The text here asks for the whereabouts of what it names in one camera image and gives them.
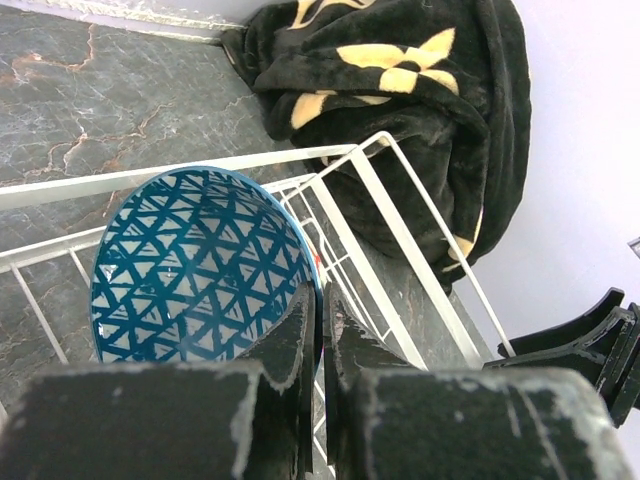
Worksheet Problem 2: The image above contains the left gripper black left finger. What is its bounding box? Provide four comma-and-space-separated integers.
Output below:
1, 283, 316, 479

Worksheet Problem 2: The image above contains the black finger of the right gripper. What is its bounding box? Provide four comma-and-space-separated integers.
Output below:
484, 288, 639, 427

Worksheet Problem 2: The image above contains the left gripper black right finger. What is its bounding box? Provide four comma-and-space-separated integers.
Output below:
323, 286, 632, 479

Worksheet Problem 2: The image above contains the black floral blanket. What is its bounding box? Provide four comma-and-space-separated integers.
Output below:
220, 1, 531, 289

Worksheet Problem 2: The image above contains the white wire dish rack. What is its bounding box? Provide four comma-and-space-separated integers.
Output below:
1, 131, 487, 370

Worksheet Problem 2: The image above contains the blue triangle pattern bowl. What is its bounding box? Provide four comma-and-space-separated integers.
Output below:
89, 166, 322, 363

